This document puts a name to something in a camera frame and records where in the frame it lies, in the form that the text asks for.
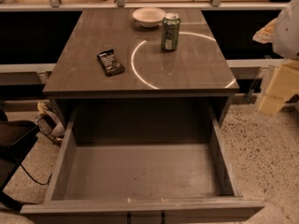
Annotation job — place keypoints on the metal clamp under rail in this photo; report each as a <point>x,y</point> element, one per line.
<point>254,85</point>

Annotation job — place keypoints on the black rxbar chocolate wrapper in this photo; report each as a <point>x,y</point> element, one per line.
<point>110,64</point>

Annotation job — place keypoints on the black chair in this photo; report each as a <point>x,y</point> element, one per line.
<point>16,140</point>

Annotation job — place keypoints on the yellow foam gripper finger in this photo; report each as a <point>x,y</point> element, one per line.
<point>282,86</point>

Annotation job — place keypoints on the open grey top drawer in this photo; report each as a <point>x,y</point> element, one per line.
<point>143,162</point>

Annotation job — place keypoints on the green soda can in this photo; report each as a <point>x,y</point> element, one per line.
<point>170,31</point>

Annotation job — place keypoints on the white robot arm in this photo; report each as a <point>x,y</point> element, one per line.
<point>283,33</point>

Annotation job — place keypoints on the grey wooden drawer cabinet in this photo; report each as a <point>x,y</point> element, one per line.
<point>159,91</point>

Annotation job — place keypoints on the white ceramic bowl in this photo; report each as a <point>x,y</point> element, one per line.
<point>149,17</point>

